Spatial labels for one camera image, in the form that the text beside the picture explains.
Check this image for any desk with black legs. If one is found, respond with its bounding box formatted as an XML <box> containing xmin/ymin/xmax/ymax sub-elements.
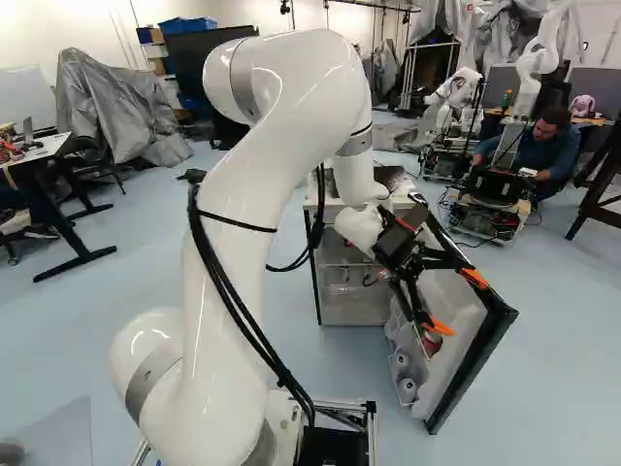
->
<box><xmin>0</xmin><ymin>130</ymin><xmax>117</xmax><ymax>283</ymax></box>

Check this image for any open fridge door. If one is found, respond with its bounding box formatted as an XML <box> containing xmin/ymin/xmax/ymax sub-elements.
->
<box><xmin>385</xmin><ymin>206</ymin><xmax>520</xmax><ymax>436</ymax></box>

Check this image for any small silver fridge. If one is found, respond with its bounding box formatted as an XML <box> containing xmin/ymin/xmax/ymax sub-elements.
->
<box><xmin>303</xmin><ymin>164</ymin><xmax>423</xmax><ymax>327</ymax></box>

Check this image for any red drink can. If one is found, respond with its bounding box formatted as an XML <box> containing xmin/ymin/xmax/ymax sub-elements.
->
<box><xmin>420</xmin><ymin>330</ymin><xmax>445</xmax><ymax>359</ymax></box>

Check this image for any person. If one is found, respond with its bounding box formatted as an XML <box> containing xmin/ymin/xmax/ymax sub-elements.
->
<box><xmin>468</xmin><ymin>107</ymin><xmax>583</xmax><ymax>200</ymax></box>

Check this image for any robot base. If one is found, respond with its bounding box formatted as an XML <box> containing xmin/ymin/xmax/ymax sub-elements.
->
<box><xmin>271</xmin><ymin>386</ymin><xmax>378</xmax><ymax>466</ymax></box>

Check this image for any white robot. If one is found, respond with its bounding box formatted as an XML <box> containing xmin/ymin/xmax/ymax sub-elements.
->
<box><xmin>513</xmin><ymin>0</ymin><xmax>591</xmax><ymax>117</ymax></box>
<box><xmin>419</xmin><ymin>66</ymin><xmax>486</xmax><ymax>182</ymax></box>

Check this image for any equipment cart with black box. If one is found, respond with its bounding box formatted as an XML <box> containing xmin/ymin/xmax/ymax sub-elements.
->
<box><xmin>445</xmin><ymin>164</ymin><xmax>539</xmax><ymax>249</ymax></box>

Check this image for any grey tarp cover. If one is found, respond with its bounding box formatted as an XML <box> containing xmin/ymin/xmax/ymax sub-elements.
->
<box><xmin>55</xmin><ymin>47</ymin><xmax>195</xmax><ymax>169</ymax></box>

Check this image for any large black screen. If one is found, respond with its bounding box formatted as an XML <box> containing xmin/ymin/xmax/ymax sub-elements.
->
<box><xmin>164</xmin><ymin>31</ymin><xmax>237</xmax><ymax>107</ymax></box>

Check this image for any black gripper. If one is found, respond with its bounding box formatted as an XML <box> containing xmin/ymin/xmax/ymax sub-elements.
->
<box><xmin>372</xmin><ymin>208</ymin><xmax>488</xmax><ymax>338</ymax></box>

